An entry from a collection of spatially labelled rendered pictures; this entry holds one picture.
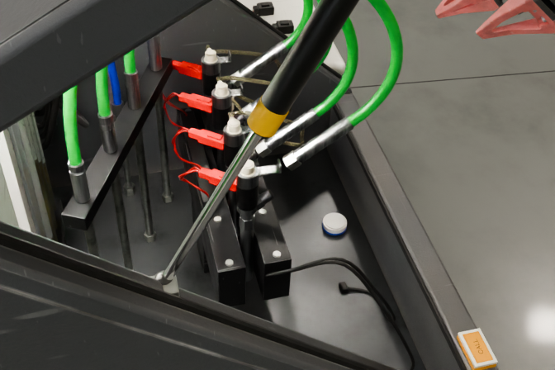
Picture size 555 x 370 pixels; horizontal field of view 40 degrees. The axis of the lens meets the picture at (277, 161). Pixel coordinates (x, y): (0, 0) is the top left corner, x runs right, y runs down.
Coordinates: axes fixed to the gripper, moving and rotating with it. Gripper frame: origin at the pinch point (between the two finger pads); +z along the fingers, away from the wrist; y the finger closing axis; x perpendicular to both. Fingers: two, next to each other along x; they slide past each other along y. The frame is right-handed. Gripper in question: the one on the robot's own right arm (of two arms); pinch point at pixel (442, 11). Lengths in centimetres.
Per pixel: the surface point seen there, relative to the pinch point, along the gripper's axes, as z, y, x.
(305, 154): 19.6, 5.1, 18.2
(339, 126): 14.4, 5.0, 16.8
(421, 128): 59, -114, -119
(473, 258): 53, -119, -59
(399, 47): 2.7, 9.0, 15.4
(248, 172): 25.8, 8.7, 19.9
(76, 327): 18, 32, 58
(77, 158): 36, 26, 25
